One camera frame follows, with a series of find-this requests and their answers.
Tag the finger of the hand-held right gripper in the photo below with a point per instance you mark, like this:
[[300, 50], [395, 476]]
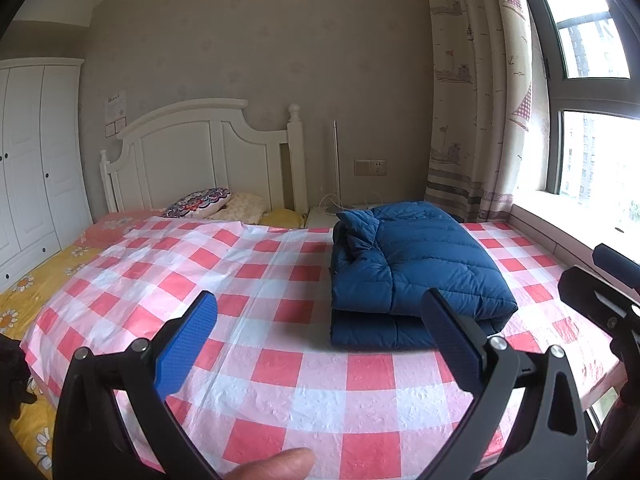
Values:
[[617, 260], [590, 292]]

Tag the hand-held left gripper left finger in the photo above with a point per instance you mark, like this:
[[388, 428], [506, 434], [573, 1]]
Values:
[[187, 345]]

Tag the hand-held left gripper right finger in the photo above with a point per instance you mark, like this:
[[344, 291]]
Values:
[[450, 332]]

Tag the blue puffer jacket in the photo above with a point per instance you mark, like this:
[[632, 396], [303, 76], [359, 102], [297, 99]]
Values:
[[415, 260]]

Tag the person's left hand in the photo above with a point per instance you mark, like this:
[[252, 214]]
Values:
[[270, 465]]

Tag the window sill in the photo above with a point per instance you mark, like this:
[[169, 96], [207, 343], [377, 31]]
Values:
[[550, 230]]

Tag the red white checkered cloth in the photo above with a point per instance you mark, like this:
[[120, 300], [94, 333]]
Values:
[[250, 285]]

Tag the window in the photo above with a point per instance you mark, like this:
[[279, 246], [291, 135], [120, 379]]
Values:
[[595, 160]]

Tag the patterned pillow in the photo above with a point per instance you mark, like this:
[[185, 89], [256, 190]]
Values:
[[197, 204]]

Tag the cream pillow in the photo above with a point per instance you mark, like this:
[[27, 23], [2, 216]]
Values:
[[245, 205]]

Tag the yellow pillow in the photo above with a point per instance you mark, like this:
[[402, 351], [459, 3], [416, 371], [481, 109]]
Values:
[[285, 219]]

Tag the yellow floral bedsheet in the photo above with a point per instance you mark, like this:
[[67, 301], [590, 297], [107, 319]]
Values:
[[30, 290]]

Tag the white nightstand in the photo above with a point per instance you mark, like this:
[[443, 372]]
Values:
[[320, 217]]

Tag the dark cloth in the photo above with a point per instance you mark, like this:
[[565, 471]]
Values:
[[15, 375]]

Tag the white bed headboard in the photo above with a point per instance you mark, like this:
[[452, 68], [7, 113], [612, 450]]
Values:
[[175, 160]]

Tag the printed curtain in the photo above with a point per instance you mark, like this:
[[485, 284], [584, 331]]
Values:
[[460, 110]]

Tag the white wardrobe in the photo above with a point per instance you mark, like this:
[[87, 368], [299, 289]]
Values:
[[30, 160]]

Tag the wall paper notes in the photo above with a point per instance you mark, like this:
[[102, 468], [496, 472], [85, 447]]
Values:
[[116, 110]]

